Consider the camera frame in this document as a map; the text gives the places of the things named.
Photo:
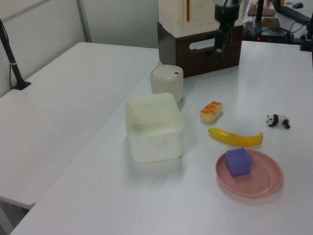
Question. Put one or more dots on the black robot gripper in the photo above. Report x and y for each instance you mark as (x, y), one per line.
(227, 11)

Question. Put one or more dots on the purple cube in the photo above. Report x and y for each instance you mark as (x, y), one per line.
(238, 162)

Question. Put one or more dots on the pink plate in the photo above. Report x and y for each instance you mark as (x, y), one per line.
(261, 182)

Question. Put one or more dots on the dark brown drawer cabinet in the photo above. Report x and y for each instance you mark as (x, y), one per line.
(195, 55)

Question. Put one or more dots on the cream toy refrigerator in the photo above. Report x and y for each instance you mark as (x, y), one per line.
(195, 16)

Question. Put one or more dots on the black electronics box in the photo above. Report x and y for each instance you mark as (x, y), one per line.
(269, 33)

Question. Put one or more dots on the round beige mini trash can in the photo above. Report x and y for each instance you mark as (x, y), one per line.
(167, 82)

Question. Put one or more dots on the toy bread with orange glaze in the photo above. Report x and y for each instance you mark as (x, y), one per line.
(211, 111)

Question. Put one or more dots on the black computer mouse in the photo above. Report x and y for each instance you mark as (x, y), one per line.
(297, 5)

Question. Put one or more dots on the toy panda figurine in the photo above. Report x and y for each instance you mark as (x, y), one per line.
(277, 120)

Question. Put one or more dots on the yellow toy banana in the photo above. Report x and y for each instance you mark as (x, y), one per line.
(234, 138)

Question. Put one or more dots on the white square plastic container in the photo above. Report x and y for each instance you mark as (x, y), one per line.
(154, 132)

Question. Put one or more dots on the black stand post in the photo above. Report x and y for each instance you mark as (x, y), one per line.
(259, 12)

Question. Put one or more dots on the black table clamp mount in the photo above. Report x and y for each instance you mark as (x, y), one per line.
(306, 39)

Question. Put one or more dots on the black camera pole with clamp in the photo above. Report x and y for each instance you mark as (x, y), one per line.
(11, 57)

